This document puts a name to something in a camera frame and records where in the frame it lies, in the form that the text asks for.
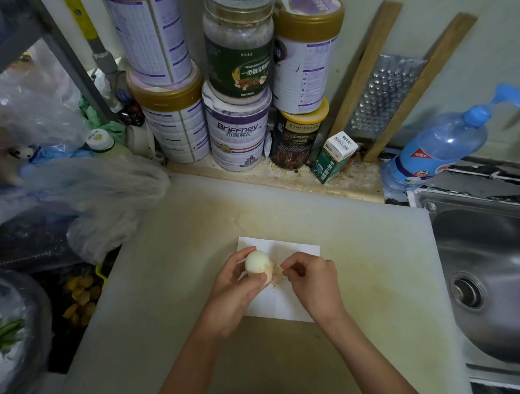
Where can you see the person's left hand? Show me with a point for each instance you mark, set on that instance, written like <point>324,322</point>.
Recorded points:
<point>227,305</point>

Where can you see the person's right hand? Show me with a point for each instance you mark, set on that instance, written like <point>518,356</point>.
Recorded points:
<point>316,287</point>

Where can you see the white paper sheet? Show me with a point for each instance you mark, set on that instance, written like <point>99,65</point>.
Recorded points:
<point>281,307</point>

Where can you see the beige egg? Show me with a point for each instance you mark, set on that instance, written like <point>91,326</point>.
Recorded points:
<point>257,261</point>

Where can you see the person's right forearm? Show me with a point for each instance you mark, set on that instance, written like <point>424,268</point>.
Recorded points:
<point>373,367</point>

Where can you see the person's left forearm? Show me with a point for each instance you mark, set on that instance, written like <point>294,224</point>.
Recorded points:
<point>192,368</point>

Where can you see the white plastic cutting board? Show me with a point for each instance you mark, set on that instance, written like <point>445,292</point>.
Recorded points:
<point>390,269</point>

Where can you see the green white small carton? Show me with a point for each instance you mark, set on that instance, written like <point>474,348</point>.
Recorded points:
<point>330,161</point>

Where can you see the yellow green basket rim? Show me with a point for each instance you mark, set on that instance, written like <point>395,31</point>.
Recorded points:
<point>100,273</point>

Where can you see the pile of yellow dried fruits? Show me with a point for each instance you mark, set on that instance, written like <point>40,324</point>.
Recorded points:
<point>81,298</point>

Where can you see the dark tin yellow lid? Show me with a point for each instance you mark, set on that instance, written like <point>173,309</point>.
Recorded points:
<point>293,142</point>

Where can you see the white foil pouch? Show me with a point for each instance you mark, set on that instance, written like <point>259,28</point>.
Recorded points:
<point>267,145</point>

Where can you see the white tin purple band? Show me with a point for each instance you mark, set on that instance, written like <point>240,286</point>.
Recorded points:
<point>236,135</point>

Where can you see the crumpled translucent plastic bag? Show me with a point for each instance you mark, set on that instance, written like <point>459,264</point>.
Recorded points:
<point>105,186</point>

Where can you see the steel sink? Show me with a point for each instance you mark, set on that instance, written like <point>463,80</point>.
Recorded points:
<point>494,256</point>

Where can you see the blue plastic bottle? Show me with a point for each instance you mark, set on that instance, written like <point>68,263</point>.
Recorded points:
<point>436,148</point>

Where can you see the white purple tin gold lid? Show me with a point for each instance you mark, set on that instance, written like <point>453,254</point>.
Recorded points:
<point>303,67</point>
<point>146,35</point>
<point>179,126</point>

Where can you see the white tape roll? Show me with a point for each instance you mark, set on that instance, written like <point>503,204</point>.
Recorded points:
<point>140,140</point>

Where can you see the small white cap bottle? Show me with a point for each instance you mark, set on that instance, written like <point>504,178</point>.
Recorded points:
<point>100,139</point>

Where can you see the dark glossy bag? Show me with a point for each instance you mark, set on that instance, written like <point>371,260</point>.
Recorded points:
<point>23,246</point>

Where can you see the clear bag with greens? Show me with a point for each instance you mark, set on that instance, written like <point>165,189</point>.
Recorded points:
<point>14,351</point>

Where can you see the blue plastic bag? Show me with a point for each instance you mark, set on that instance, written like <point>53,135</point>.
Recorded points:
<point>57,156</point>

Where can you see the green plastic bag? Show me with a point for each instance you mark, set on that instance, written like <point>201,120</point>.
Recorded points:
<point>95,118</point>

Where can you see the green label jar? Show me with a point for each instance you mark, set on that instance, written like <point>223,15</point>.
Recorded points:
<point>237,60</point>

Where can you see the small panda toy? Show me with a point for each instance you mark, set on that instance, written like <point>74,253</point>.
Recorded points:
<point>21,153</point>

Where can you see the clear plastic bag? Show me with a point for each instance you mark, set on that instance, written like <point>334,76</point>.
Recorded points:
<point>38,112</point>

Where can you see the grey metal pipe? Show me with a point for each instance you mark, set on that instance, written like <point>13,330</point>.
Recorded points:
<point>103,52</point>

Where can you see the grey metal shelf rack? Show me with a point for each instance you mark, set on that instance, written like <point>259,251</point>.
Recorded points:
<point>64,48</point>

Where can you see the metal grater wooden frame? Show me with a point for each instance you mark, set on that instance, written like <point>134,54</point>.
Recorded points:
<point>383,92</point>

